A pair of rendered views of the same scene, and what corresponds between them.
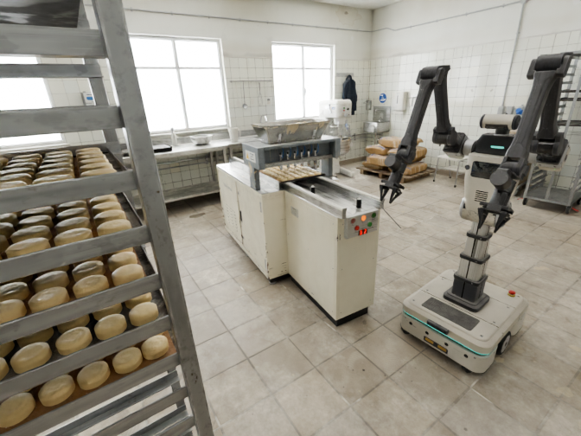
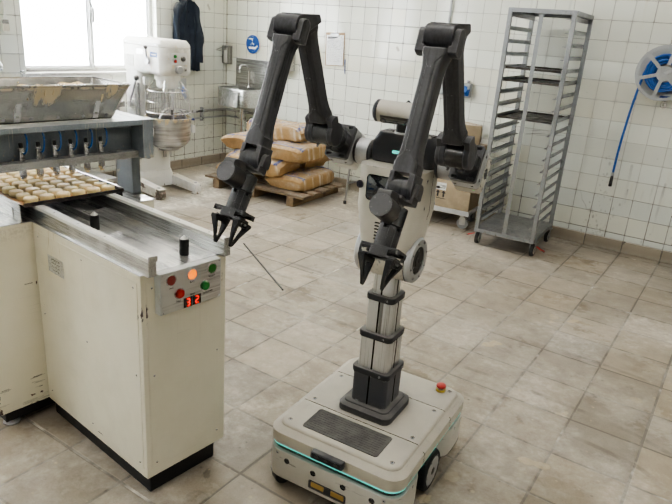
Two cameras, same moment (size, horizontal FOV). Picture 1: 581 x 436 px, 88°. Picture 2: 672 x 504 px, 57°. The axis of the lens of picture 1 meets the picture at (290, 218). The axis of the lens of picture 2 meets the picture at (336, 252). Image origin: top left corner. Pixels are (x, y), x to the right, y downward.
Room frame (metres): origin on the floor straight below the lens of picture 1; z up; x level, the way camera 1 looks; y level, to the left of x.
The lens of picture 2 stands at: (-0.17, -0.10, 1.58)
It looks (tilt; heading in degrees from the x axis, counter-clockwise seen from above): 20 degrees down; 336
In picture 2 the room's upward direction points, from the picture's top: 4 degrees clockwise
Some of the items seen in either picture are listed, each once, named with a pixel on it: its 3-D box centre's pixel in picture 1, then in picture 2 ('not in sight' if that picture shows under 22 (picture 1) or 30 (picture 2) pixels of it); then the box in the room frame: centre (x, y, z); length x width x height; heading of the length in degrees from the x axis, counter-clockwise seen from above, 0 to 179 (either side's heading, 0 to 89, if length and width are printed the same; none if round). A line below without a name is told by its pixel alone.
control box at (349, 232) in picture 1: (361, 223); (189, 284); (1.69, -0.43, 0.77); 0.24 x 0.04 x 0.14; 117
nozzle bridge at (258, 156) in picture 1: (292, 161); (50, 161); (2.47, -0.04, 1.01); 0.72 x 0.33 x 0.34; 117
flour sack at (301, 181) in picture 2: (408, 167); (301, 176); (5.45, -2.21, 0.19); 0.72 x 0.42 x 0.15; 127
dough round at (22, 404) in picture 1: (15, 409); not in sight; (0.36, 0.48, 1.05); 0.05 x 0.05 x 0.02
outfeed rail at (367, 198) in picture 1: (301, 172); (73, 184); (2.63, -0.12, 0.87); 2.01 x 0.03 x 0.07; 27
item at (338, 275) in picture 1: (327, 246); (129, 334); (2.02, -0.27, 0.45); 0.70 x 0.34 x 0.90; 27
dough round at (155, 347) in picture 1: (155, 347); not in sight; (0.48, 0.29, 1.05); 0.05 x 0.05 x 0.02
